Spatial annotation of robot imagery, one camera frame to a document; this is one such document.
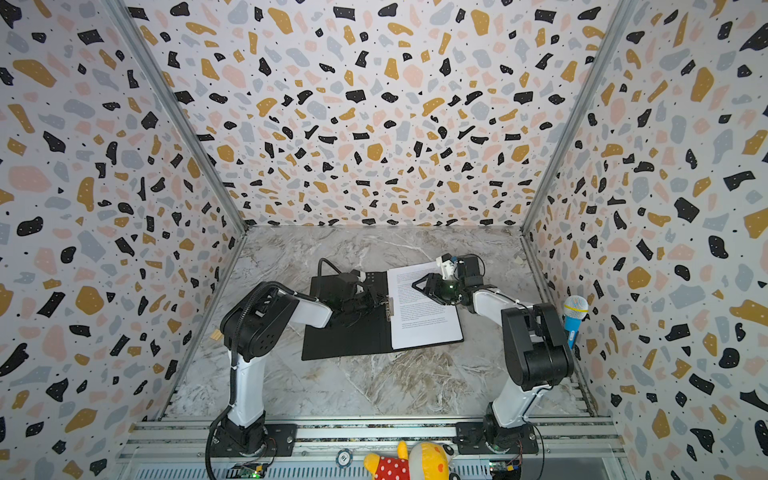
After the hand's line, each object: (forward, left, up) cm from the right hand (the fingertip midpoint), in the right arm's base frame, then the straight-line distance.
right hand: (414, 283), depth 91 cm
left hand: (+1, +8, -7) cm, 11 cm away
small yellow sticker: (-14, +60, -9) cm, 62 cm away
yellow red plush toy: (-44, -2, -4) cm, 45 cm away
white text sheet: (-6, -1, -11) cm, 12 cm away
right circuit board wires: (-45, -22, -12) cm, 52 cm away
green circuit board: (-46, +38, -11) cm, 61 cm away
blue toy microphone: (-17, -36, +15) cm, 43 cm away
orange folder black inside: (-12, +13, -10) cm, 21 cm away
